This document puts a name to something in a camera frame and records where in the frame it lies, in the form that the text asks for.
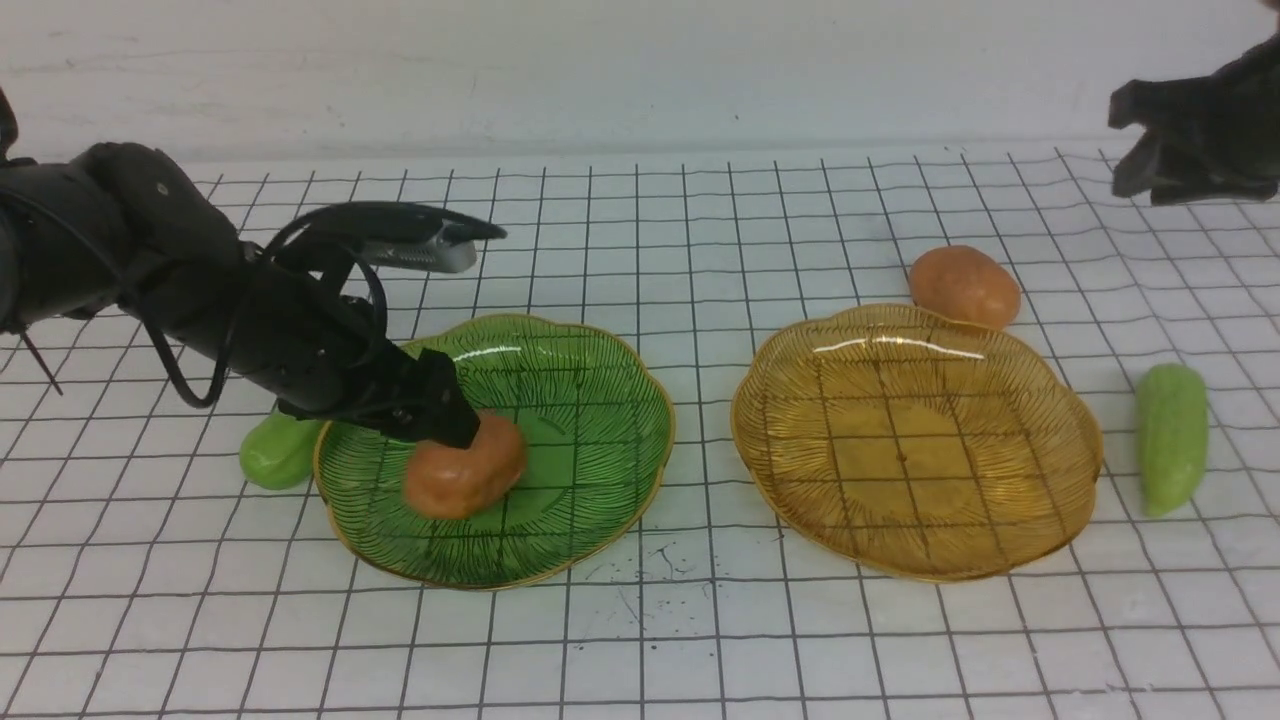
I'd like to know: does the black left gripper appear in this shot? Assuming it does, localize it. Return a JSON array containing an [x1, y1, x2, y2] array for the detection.
[[140, 240, 480, 448]]

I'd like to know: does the green cucumber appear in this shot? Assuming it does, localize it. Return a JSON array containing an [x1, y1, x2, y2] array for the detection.
[[239, 409, 324, 491]]

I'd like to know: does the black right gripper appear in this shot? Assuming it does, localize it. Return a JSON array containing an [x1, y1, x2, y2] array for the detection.
[[1108, 35, 1279, 206]]

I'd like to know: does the green bitter gourd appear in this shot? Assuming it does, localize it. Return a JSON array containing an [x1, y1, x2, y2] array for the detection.
[[1135, 363, 1210, 518]]

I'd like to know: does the amber transparent plastic plate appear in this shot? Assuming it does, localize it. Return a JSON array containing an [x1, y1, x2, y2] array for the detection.
[[730, 304, 1105, 583]]

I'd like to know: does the orange potato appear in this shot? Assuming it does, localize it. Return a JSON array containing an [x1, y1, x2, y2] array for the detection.
[[402, 413, 529, 520], [908, 245, 1021, 331]]

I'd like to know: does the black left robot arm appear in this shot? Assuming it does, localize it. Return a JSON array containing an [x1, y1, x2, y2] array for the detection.
[[1, 142, 506, 448]]

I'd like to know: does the green transparent plastic plate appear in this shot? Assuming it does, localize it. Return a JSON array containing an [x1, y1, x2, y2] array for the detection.
[[312, 314, 675, 591]]

